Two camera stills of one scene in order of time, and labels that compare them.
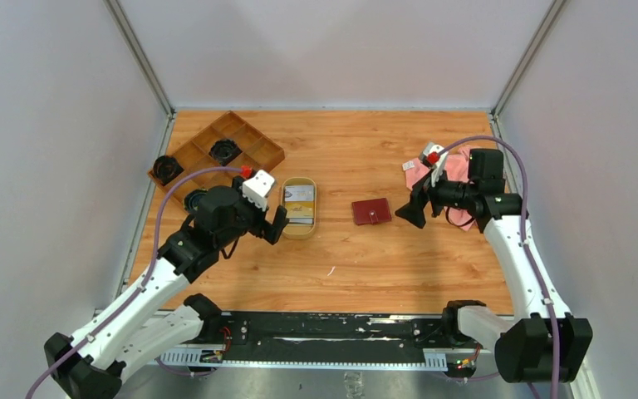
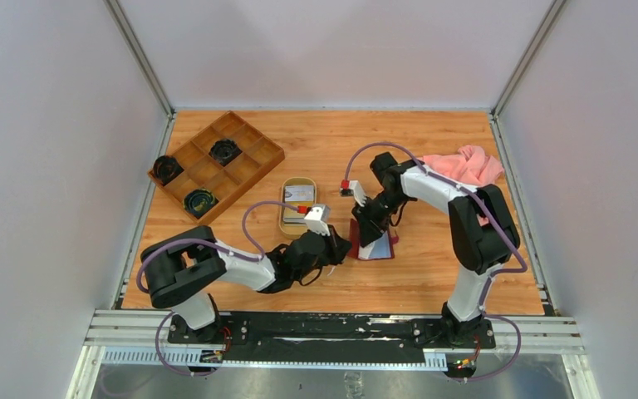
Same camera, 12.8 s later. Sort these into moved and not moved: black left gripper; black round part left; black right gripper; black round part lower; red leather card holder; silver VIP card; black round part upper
Moved: red leather card holder; black left gripper; black right gripper
Not moved: black round part upper; silver VIP card; black round part lower; black round part left
